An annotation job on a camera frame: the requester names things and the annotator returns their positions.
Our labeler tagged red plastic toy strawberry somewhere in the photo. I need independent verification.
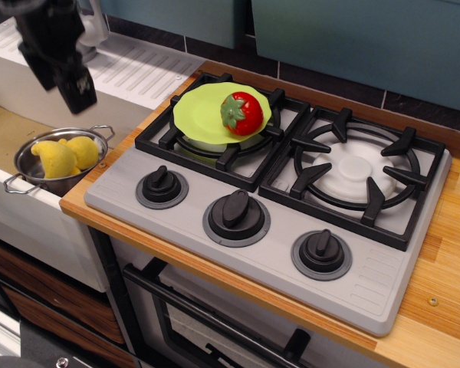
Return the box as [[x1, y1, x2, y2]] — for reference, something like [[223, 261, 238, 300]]
[[220, 91, 264, 136]]

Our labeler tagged black oven door handle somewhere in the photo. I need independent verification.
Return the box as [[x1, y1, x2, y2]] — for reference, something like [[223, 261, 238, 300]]
[[123, 261, 311, 367]]

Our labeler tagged yellow stuffed duck toy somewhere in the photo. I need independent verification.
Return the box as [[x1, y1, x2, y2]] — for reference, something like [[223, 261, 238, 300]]
[[30, 136, 99, 179]]

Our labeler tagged grey toy faucet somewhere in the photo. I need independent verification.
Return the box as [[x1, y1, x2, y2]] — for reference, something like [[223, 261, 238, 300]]
[[76, 0, 109, 64]]

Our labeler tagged black right stove knob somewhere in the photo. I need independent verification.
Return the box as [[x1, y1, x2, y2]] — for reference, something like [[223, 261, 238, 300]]
[[291, 229, 353, 281]]

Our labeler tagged white right burner cap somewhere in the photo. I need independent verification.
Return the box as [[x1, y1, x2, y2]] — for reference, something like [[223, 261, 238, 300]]
[[313, 141, 396, 203]]

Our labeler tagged black middle stove knob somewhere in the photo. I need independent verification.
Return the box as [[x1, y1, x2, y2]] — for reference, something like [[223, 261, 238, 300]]
[[202, 189, 271, 248]]

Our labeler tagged grey toy stove top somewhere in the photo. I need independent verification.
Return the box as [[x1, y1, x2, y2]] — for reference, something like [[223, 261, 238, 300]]
[[83, 71, 454, 338]]

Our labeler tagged black stove knob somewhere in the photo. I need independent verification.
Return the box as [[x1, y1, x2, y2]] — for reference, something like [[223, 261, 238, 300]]
[[136, 165, 189, 210], [291, 229, 353, 281], [202, 189, 271, 248]]

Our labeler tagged black burner grate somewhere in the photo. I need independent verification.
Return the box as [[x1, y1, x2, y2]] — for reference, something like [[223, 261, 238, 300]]
[[259, 107, 452, 251], [135, 72, 311, 192]]

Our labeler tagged black right burner grate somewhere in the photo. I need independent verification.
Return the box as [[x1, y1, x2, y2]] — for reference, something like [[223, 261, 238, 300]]
[[259, 107, 452, 251]]

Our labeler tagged small stainless steel pot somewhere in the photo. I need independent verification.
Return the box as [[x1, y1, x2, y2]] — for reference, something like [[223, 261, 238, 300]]
[[4, 125, 115, 196]]

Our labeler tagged toy oven door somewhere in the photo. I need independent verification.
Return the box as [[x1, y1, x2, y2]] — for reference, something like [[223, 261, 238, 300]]
[[112, 240, 382, 367]]

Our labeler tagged wooden drawer front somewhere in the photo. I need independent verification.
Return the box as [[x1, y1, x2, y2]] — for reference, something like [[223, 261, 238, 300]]
[[0, 240, 136, 367]]

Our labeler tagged black left stove knob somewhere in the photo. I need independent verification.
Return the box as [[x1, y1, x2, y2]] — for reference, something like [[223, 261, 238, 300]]
[[136, 165, 189, 210]]

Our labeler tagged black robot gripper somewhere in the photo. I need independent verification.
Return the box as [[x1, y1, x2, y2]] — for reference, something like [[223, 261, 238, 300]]
[[0, 0, 97, 114]]

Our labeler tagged light green plastic plate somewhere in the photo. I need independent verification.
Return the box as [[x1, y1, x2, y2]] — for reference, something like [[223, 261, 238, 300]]
[[173, 82, 271, 145]]

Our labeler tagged white toy sink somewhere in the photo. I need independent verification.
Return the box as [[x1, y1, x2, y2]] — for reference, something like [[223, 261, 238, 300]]
[[0, 19, 202, 292]]

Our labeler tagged black left burner grate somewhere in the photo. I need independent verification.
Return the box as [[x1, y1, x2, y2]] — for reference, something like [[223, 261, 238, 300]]
[[135, 72, 311, 192]]

